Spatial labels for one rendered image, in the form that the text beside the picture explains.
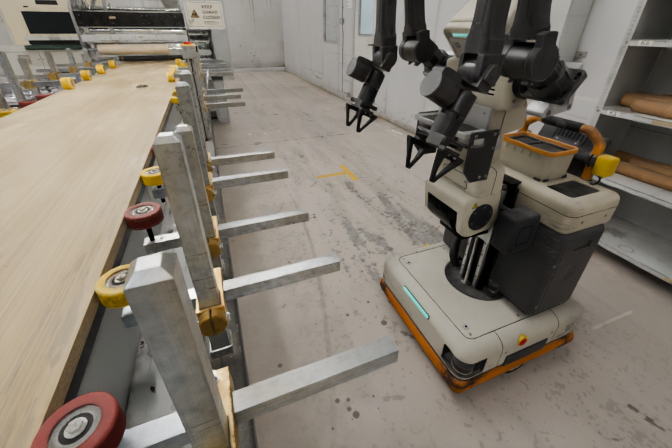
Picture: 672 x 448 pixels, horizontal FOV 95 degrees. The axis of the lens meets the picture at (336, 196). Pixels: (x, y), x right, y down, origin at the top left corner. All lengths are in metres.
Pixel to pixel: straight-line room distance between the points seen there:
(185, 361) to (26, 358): 0.32
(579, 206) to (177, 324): 1.17
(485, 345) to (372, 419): 0.51
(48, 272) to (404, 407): 1.23
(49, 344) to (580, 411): 1.67
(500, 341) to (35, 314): 1.33
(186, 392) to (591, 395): 1.63
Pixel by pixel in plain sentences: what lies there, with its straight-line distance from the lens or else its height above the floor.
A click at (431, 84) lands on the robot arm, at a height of 1.20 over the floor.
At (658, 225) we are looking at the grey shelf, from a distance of 2.89.
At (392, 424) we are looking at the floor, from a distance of 1.45.
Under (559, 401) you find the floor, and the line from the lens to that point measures 1.72.
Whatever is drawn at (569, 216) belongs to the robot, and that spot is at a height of 0.77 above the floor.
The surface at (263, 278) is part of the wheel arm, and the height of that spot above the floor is 0.83.
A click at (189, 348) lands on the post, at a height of 1.04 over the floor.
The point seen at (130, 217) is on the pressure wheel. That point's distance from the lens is 0.87.
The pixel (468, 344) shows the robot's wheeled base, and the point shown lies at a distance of 1.35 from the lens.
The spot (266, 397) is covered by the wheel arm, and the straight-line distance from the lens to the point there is 0.52.
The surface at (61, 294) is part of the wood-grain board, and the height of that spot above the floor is 0.90.
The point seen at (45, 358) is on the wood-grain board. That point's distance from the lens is 0.62.
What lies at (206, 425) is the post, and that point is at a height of 0.92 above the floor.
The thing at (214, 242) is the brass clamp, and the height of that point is 0.82.
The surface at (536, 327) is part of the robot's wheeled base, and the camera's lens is 1.54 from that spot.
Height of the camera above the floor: 1.30
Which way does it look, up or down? 29 degrees down
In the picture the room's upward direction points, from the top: straight up
